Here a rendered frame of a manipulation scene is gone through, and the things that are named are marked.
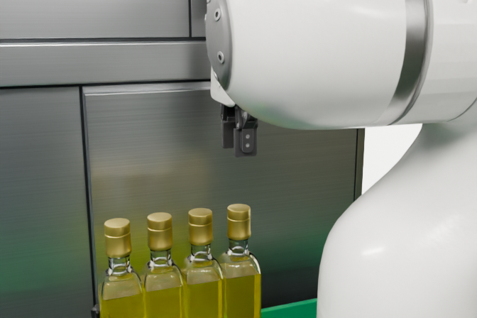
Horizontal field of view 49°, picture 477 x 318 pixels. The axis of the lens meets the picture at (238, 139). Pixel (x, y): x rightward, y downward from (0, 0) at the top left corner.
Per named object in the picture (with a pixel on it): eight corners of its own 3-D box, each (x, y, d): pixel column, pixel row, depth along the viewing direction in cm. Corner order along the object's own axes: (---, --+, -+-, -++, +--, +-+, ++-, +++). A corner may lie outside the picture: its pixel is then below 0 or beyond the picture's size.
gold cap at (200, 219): (209, 234, 77) (209, 206, 76) (216, 243, 74) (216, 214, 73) (185, 237, 76) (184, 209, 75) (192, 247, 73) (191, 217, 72)
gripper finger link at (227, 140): (216, 100, 77) (216, 144, 79) (222, 103, 74) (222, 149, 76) (236, 99, 78) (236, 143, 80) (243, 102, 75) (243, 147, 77)
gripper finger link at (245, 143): (233, 108, 70) (233, 156, 71) (240, 111, 67) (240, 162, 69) (255, 106, 71) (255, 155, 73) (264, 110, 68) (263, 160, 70)
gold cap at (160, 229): (170, 238, 76) (169, 210, 75) (175, 248, 72) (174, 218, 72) (145, 242, 74) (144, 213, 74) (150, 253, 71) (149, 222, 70)
